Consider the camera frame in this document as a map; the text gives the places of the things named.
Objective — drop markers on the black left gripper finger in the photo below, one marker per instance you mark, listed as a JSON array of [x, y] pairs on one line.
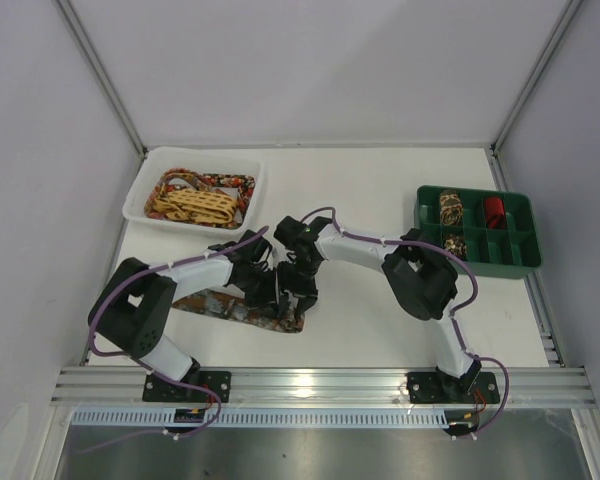
[[283, 302], [263, 299]]

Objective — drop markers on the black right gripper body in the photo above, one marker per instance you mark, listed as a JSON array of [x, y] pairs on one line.
[[300, 284]]

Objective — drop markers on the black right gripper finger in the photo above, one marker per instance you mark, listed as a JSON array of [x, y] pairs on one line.
[[288, 286], [303, 304]]

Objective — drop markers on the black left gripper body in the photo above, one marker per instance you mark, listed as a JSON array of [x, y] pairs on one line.
[[265, 292]]

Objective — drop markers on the orange grey floral tie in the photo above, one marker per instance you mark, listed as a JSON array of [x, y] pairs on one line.
[[220, 305]]

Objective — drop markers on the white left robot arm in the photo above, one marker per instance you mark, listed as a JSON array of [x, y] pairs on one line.
[[132, 310]]

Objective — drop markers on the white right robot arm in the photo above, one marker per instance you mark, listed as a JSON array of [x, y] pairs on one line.
[[420, 275]]

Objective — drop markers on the gold patterned tie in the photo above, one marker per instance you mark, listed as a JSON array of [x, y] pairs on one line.
[[188, 205]]

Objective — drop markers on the white perforated plastic basket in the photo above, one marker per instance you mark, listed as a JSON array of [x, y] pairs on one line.
[[163, 159]]

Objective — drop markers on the rolled brown floral tie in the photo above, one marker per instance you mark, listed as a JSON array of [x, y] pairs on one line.
[[456, 245]]

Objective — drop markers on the rolled leopard pattern tie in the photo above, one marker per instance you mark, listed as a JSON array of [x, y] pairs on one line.
[[450, 208]]

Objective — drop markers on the rolled red tie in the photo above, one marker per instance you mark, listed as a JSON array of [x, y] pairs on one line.
[[494, 212]]

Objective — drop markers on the green compartment organizer tray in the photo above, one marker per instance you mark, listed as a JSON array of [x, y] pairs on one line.
[[511, 252]]

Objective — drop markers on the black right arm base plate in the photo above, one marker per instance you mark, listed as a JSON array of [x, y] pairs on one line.
[[435, 387]]

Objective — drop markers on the aluminium front rail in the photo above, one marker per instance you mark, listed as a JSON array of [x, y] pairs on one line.
[[322, 387]]

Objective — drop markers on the white slotted cable duct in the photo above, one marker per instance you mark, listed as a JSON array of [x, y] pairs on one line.
[[171, 417]]

